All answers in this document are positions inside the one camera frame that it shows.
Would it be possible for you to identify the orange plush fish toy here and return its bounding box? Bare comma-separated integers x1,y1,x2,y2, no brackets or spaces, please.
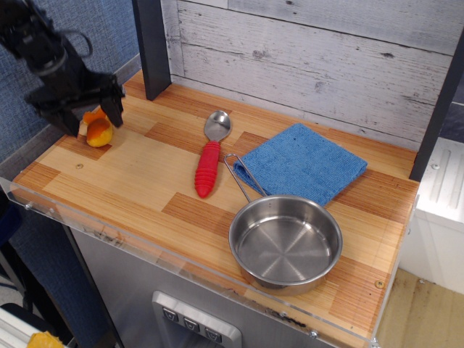
78,109,113,148

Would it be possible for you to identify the folded blue cloth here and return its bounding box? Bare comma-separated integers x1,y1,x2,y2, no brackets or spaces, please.
233,123,368,206

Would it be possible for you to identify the clear acrylic table guard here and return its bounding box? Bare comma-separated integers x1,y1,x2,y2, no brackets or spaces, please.
0,54,421,348

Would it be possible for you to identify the dark left frame post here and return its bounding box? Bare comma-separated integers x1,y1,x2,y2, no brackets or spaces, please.
132,0,171,101

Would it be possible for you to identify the dark frame post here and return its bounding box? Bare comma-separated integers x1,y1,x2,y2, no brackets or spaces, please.
132,0,171,101
409,33,463,182

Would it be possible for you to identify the small steel saucepan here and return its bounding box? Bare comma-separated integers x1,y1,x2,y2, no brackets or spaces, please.
223,153,344,297

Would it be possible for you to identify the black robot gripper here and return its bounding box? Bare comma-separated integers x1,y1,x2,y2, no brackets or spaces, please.
25,59,125,137

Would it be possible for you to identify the dark right frame post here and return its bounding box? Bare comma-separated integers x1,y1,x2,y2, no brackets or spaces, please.
409,33,463,182

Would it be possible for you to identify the white ribbed box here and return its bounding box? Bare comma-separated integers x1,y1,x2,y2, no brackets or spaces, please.
399,138,463,294

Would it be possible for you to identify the red handled metal spoon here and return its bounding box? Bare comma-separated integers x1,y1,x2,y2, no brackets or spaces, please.
194,110,231,198

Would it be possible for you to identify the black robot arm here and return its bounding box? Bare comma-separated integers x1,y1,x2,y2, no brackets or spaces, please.
1,1,125,136

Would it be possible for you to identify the silver button control panel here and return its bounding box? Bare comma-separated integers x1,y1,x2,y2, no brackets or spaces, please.
152,291,242,347

